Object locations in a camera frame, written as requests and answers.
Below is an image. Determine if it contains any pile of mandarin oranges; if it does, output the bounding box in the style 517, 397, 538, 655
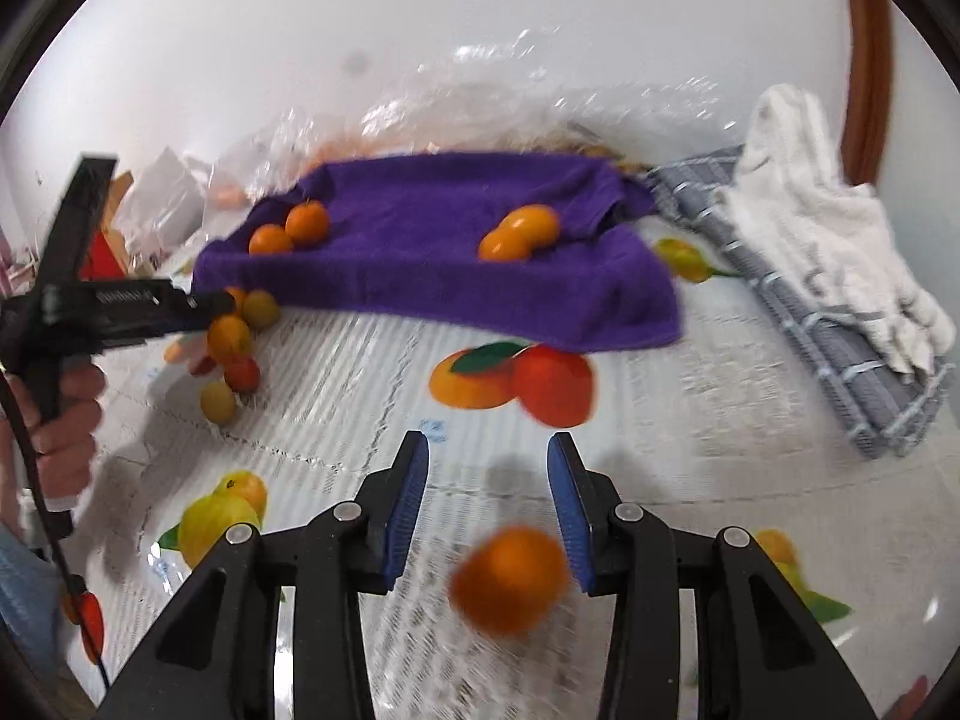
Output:
199, 286, 282, 427

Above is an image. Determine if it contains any wooden chair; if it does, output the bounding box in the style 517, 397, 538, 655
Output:
103, 171, 137, 220

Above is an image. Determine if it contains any white plastic bag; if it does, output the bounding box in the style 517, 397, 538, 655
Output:
116, 148, 209, 250

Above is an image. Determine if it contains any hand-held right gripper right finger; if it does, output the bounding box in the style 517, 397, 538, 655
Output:
546, 433, 878, 720

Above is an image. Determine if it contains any clear plastic bag with oranges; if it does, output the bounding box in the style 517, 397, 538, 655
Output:
211, 106, 331, 207

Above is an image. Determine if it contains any purple towel covered tray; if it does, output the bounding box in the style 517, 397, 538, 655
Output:
191, 152, 685, 355

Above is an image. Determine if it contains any brown wooden door frame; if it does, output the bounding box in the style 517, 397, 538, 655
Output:
838, 0, 895, 188

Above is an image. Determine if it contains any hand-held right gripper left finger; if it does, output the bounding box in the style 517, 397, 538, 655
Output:
97, 431, 431, 720

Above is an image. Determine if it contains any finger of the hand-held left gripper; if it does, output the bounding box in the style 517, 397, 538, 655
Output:
172, 291, 237, 332

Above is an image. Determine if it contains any red paper bag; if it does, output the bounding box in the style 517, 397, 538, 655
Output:
79, 229, 127, 280

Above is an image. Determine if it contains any person's left hand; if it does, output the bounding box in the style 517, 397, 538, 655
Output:
4, 364, 106, 503

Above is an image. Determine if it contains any white striped towel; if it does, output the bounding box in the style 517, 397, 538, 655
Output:
711, 82, 957, 377

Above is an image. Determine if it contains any grey checked folded cloth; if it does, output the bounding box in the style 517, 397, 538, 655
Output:
645, 142, 957, 460

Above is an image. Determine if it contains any fruit print tablecloth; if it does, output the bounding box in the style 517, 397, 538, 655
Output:
64, 202, 950, 720

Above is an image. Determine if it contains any small mandarin orange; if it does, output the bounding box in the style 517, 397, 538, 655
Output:
285, 199, 332, 245
500, 204, 562, 247
248, 224, 295, 257
478, 229, 530, 263
448, 526, 572, 638

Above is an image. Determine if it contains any large clear plastic bag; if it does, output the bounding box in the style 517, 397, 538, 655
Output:
315, 28, 747, 173

